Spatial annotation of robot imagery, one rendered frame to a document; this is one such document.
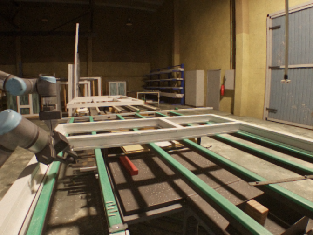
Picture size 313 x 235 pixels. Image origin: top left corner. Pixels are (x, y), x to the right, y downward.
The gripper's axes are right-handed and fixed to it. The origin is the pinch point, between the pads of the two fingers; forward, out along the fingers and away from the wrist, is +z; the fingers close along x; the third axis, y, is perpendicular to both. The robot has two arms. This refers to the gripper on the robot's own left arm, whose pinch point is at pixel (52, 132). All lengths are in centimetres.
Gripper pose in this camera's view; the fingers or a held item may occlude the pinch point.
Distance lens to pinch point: 121.4
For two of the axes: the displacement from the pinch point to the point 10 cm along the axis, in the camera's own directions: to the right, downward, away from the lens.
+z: 0.0, 9.8, 1.7
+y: -3.5, -1.6, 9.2
